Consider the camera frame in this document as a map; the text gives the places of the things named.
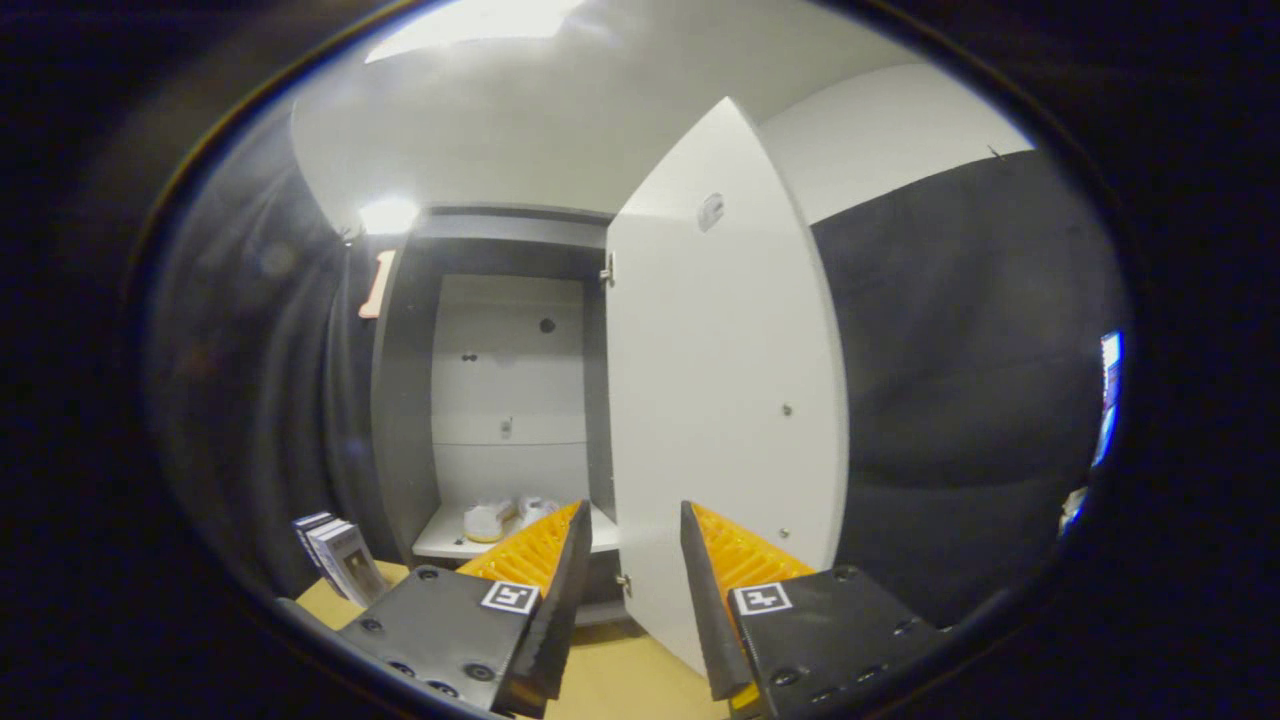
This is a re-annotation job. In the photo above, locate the large ceiling light panel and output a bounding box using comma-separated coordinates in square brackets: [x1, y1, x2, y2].
[363, 0, 591, 64]

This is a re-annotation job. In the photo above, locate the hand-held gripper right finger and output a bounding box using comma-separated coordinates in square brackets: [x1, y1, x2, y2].
[680, 500, 951, 720]

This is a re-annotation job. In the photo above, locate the black backdrop cloth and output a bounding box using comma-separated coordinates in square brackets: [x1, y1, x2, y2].
[145, 150, 1126, 626]

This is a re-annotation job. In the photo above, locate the small ceiling light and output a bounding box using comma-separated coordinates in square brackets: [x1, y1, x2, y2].
[358, 195, 423, 238]

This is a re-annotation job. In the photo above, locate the white shoe cabinet door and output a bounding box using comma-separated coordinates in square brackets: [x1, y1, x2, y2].
[603, 97, 851, 681]

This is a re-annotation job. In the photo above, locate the grey shoe cabinet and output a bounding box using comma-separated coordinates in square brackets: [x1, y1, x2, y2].
[370, 203, 641, 631]

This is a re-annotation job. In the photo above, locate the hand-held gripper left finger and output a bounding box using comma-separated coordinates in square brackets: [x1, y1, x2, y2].
[340, 500, 593, 719]

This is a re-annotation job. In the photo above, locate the lit blue screen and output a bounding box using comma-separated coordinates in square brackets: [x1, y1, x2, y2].
[1090, 330, 1126, 471]

